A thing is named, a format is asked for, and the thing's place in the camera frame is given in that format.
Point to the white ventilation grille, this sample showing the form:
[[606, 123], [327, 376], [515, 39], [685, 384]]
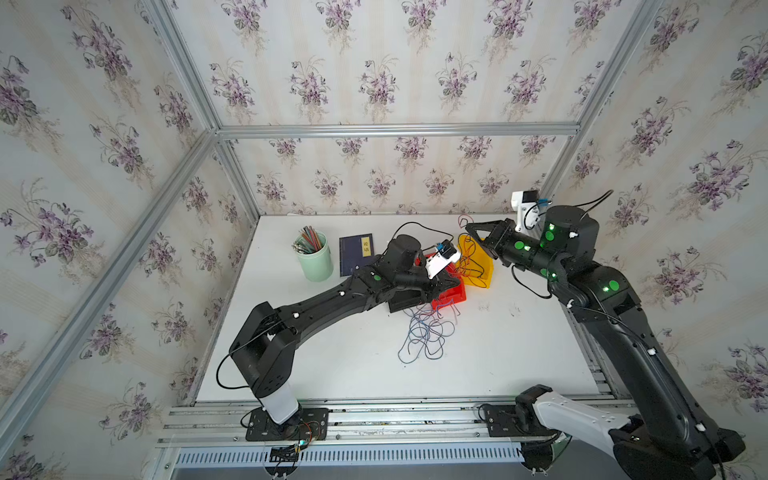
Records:
[[353, 455]]

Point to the aluminium rail frame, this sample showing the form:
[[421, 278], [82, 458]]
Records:
[[363, 421]]

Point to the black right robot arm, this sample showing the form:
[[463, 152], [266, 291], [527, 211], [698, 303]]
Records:
[[671, 436]]

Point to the dark blue book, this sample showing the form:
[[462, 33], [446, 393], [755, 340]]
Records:
[[355, 251]]

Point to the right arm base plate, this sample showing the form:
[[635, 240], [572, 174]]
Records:
[[506, 421]]

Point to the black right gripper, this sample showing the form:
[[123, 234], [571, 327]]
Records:
[[496, 243]]

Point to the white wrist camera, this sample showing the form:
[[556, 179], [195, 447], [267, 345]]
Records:
[[445, 253], [528, 207]]

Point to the coloured pencils bundle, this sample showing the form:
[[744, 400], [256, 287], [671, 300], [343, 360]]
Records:
[[308, 242]]

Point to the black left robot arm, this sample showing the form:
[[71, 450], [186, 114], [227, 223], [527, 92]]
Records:
[[402, 277]]

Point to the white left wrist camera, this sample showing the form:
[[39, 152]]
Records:
[[445, 253]]

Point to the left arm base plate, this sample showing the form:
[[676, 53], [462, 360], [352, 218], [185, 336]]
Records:
[[306, 425]]

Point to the green pen cup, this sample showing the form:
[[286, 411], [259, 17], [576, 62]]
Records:
[[317, 267]]

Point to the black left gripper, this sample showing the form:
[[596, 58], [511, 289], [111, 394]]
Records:
[[436, 283]]

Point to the red plastic bin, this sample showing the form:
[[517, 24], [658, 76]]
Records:
[[453, 296]]

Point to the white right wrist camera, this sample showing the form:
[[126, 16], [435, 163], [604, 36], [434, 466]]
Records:
[[528, 207]]

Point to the black plastic bin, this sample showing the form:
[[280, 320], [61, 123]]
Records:
[[407, 299]]

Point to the yellow plastic bin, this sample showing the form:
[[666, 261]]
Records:
[[475, 266]]

